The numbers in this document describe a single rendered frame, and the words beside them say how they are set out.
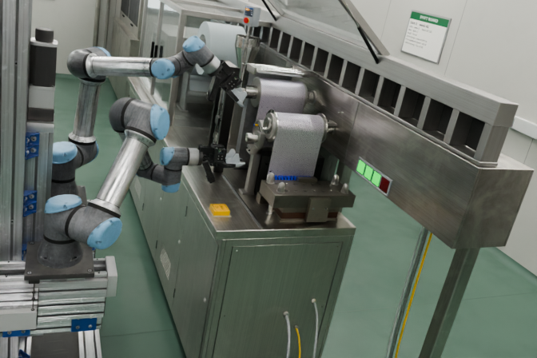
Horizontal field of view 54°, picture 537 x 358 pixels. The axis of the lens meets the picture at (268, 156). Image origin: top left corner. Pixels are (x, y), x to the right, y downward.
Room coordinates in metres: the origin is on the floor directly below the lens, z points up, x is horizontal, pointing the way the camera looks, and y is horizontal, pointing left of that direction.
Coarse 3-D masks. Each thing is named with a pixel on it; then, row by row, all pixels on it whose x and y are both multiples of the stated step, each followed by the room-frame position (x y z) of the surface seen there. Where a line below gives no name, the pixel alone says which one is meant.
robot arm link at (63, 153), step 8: (56, 144) 2.07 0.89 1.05; (64, 144) 2.09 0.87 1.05; (72, 144) 2.10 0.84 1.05; (56, 152) 2.01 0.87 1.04; (64, 152) 2.02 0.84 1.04; (72, 152) 2.04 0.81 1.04; (80, 152) 2.11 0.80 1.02; (56, 160) 2.00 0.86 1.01; (64, 160) 2.01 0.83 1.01; (72, 160) 2.04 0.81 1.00; (80, 160) 2.10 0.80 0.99; (56, 168) 2.00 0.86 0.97; (64, 168) 2.01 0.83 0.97; (72, 168) 2.04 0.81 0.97; (56, 176) 2.00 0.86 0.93; (64, 176) 2.01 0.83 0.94; (72, 176) 2.05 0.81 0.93
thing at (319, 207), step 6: (312, 198) 2.10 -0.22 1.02; (318, 198) 2.11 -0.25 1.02; (324, 198) 2.12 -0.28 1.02; (312, 204) 2.09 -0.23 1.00; (318, 204) 2.10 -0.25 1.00; (324, 204) 2.12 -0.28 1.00; (312, 210) 2.09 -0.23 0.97; (318, 210) 2.10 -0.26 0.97; (324, 210) 2.12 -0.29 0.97; (306, 216) 2.09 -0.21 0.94; (312, 216) 2.10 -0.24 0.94; (318, 216) 2.11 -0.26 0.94; (324, 216) 2.12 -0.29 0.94
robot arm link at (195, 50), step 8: (192, 40) 2.06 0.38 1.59; (200, 40) 2.08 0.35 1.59; (184, 48) 2.06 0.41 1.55; (192, 48) 2.05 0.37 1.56; (200, 48) 2.06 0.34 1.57; (208, 48) 2.10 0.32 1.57; (192, 56) 2.06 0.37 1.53; (200, 56) 2.07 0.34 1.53; (208, 56) 2.08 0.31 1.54; (192, 64) 2.08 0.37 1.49; (200, 64) 2.08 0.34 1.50
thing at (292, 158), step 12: (276, 144) 2.23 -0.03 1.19; (288, 144) 2.26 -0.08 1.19; (300, 144) 2.28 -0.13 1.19; (312, 144) 2.31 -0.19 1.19; (276, 156) 2.24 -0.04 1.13; (288, 156) 2.26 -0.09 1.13; (300, 156) 2.29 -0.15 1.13; (312, 156) 2.32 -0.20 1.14; (276, 168) 2.24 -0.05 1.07; (288, 168) 2.27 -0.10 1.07; (300, 168) 2.30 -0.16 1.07; (312, 168) 2.32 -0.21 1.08
